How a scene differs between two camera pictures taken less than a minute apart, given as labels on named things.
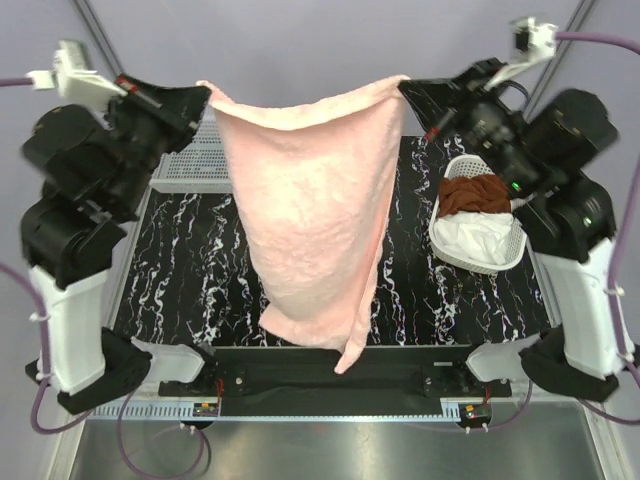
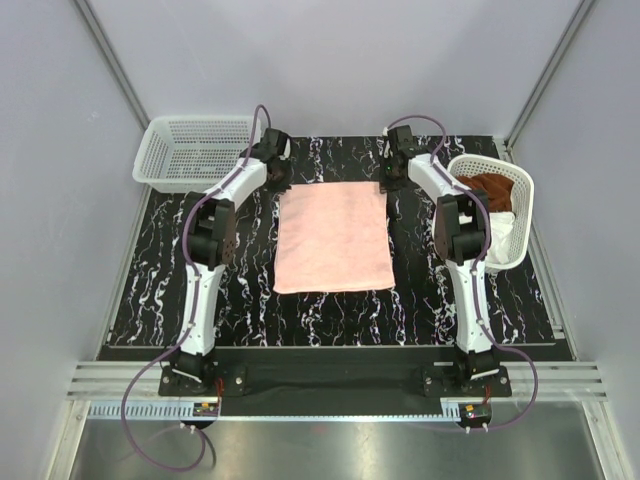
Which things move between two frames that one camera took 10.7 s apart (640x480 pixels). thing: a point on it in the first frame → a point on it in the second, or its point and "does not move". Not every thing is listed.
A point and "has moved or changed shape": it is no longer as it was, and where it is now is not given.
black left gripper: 176,109 → 283,185
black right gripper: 444,104 → 385,185
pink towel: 314,172 has moved or changed shape
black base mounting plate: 311,372 does not move
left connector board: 205,409 does not move
